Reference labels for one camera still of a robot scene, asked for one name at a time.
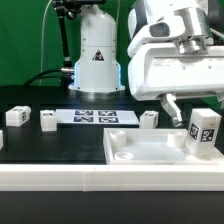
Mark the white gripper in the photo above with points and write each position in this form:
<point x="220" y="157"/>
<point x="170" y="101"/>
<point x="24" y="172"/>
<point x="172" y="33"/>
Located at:
<point x="157" y="70"/>

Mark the white square tabletop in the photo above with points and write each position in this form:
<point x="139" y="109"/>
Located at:
<point x="135" y="146"/>

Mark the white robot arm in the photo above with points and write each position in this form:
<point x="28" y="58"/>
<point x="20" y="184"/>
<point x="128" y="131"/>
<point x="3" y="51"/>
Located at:
<point x="182" y="23"/>

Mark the white sheet with tags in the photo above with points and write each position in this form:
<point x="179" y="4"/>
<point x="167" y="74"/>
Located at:
<point x="100" y="117"/>

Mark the white U-shaped obstacle fence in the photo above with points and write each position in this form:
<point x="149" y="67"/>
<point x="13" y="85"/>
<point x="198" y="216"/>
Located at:
<point x="84" y="178"/>

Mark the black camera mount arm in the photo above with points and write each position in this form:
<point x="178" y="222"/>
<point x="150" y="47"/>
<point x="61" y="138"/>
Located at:
<point x="69" y="9"/>

